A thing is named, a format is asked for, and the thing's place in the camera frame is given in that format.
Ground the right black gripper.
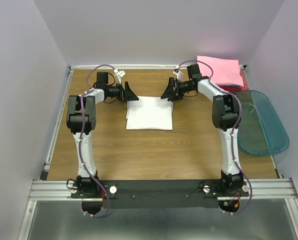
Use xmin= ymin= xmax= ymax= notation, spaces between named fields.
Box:
xmin=160 ymin=77 xmax=193 ymax=102

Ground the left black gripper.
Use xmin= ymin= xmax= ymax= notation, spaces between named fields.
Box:
xmin=106 ymin=81 xmax=139 ymax=101

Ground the white t shirt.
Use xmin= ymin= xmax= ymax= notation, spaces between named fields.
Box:
xmin=126 ymin=96 xmax=173 ymax=131

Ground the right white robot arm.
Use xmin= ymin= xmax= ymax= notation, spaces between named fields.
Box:
xmin=161 ymin=64 xmax=244 ymax=196

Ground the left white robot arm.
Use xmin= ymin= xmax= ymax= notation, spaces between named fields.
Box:
xmin=66 ymin=70 xmax=139 ymax=198

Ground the folded red t shirt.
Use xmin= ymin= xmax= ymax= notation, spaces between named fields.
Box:
xmin=219 ymin=85 xmax=249 ymax=92

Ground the folded pink t shirt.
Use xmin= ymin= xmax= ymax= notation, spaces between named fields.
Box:
xmin=197 ymin=55 xmax=244 ymax=87

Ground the teal plastic bin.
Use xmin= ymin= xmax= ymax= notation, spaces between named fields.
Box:
xmin=237 ymin=90 xmax=289 ymax=157

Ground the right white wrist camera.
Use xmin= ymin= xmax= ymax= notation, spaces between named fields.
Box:
xmin=173 ymin=68 xmax=183 ymax=82

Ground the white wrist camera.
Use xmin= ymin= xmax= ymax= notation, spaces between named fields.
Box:
xmin=173 ymin=68 xmax=183 ymax=82
xmin=114 ymin=69 xmax=125 ymax=85

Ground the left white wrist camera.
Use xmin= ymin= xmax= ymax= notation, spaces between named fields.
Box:
xmin=114 ymin=69 xmax=125 ymax=85

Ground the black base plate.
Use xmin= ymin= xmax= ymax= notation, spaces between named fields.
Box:
xmin=68 ymin=177 xmax=249 ymax=215

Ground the aluminium front rail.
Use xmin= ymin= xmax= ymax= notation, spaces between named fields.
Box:
xmin=29 ymin=178 xmax=298 ymax=201

